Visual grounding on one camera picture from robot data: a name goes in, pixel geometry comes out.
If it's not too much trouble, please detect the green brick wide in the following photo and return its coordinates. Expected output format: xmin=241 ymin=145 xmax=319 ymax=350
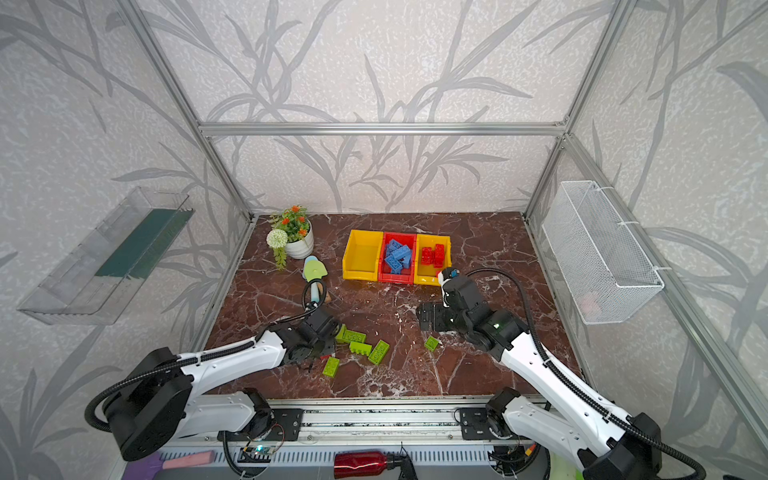
xmin=342 ymin=330 xmax=366 ymax=343

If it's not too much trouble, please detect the green brick toothed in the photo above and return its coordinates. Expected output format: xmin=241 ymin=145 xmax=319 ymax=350
xmin=349 ymin=341 xmax=373 ymax=356

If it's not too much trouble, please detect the red brick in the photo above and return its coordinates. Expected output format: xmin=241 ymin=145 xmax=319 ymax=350
xmin=420 ymin=247 xmax=434 ymax=266
xmin=432 ymin=243 xmax=446 ymax=271

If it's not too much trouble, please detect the green brick diagonal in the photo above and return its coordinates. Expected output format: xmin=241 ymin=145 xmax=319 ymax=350
xmin=368 ymin=340 xmax=390 ymax=365

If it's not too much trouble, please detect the blue brick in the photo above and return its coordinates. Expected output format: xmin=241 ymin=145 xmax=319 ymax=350
xmin=390 ymin=245 xmax=412 ymax=269
xmin=385 ymin=239 xmax=402 ymax=256
xmin=385 ymin=255 xmax=403 ymax=275

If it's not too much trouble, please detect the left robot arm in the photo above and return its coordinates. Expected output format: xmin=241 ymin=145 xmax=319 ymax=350
xmin=84 ymin=307 xmax=341 ymax=462

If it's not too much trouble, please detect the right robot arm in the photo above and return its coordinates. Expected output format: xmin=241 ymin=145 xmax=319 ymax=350
xmin=417 ymin=267 xmax=707 ymax=479

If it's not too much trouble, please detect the light blue garden trowel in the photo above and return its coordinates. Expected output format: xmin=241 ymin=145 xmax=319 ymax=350
xmin=302 ymin=255 xmax=325 ymax=302

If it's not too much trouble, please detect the right yellow bin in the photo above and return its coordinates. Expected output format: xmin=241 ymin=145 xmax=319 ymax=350
xmin=414 ymin=234 xmax=452 ymax=287

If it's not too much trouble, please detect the yellow bin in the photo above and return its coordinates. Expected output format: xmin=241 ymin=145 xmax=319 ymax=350
xmin=414 ymin=234 xmax=452 ymax=287
xmin=342 ymin=230 xmax=384 ymax=282

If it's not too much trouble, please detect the red bin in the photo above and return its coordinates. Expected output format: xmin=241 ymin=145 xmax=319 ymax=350
xmin=378 ymin=232 xmax=417 ymax=284

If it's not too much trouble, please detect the left yellow bin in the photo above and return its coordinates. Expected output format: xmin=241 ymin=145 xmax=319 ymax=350
xmin=342 ymin=230 xmax=384 ymax=282

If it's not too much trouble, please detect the potted plant white pot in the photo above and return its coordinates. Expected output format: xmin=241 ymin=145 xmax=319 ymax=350
xmin=266 ymin=205 xmax=314 ymax=271

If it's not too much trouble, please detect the electronics board with led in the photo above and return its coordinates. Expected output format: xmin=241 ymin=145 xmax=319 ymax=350
xmin=237 ymin=445 xmax=275 ymax=465

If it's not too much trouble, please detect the red metal bottle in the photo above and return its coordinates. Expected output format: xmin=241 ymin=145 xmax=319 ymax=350
xmin=333 ymin=451 xmax=403 ymax=479

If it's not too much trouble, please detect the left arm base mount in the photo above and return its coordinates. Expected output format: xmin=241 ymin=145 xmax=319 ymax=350
xmin=249 ymin=408 xmax=304 ymax=442

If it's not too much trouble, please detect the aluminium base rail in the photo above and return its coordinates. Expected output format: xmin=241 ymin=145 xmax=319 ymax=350
xmin=122 ymin=398 xmax=631 ymax=448

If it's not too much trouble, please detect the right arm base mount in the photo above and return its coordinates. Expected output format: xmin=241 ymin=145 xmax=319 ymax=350
xmin=454 ymin=406 xmax=497 ymax=441

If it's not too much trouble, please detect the white wire basket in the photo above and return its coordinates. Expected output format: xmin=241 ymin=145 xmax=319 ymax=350
xmin=542 ymin=180 xmax=664 ymax=325

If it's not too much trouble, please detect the purple tool pink handle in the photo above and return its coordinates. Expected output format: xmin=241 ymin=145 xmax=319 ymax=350
xmin=121 ymin=450 xmax=215 ymax=480

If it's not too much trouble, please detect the clear plastic wall shelf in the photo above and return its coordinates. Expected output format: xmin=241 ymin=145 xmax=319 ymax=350
xmin=18 ymin=187 xmax=194 ymax=326

